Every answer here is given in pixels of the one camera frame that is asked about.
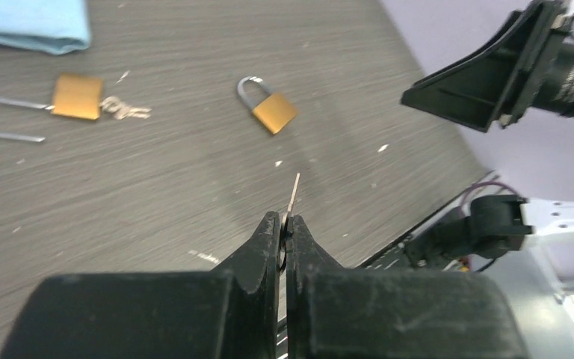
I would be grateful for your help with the light blue folded towel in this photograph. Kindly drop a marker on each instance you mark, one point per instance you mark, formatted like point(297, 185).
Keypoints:
point(53, 27)

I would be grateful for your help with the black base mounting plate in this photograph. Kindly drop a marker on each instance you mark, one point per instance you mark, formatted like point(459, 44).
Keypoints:
point(422, 247)

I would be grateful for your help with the small keys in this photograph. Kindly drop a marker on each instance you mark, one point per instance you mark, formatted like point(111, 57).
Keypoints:
point(284, 225)

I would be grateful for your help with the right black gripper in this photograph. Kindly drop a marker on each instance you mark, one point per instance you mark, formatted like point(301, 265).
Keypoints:
point(500, 80)

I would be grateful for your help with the small silver key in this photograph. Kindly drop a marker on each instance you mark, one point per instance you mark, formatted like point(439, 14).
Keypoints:
point(121, 110)

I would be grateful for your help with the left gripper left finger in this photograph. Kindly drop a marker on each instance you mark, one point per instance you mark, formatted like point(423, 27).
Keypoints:
point(227, 312)

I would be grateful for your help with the brass padlock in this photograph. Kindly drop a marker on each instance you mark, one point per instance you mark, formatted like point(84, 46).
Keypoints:
point(74, 96)
point(274, 112)

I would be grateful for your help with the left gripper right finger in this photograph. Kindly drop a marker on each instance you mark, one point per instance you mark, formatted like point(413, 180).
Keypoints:
point(335, 312)

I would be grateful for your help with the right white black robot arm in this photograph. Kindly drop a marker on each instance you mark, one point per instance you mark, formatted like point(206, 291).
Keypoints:
point(536, 155)

